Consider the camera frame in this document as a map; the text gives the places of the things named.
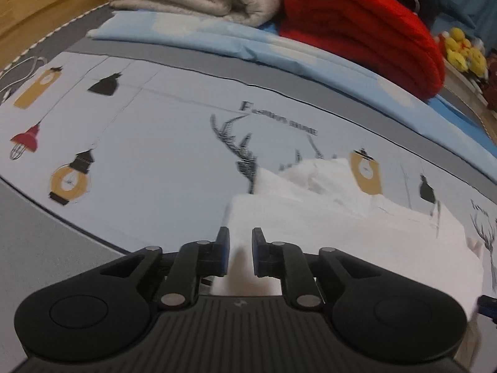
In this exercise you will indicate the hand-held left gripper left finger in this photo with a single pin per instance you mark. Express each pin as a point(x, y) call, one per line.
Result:
point(223, 250)

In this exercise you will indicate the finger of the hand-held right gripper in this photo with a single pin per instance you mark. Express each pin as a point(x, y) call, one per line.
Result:
point(488, 306)

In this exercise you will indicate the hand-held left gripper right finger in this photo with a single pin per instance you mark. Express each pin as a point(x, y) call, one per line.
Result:
point(257, 250)

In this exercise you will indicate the white small shirt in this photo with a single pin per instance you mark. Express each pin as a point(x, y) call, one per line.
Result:
point(349, 233)

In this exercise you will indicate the grey printed bed sheet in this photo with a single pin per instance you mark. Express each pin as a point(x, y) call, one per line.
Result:
point(155, 143)

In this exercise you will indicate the light blue sheet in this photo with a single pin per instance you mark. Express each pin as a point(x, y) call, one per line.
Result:
point(194, 35)

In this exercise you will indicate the window ledge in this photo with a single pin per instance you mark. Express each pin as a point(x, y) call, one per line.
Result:
point(466, 89)

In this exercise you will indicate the cream fleece folded blanket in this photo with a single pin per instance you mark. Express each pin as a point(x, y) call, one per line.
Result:
point(217, 6)

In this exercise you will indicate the yellow plush toy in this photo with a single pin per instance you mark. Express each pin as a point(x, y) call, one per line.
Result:
point(458, 48)
point(478, 60)

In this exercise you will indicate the red folded blanket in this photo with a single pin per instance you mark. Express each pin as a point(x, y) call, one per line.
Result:
point(349, 19)

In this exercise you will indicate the teal curtain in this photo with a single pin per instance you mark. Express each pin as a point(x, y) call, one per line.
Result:
point(487, 4)

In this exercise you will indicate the wooden bed frame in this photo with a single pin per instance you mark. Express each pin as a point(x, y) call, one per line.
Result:
point(39, 4)

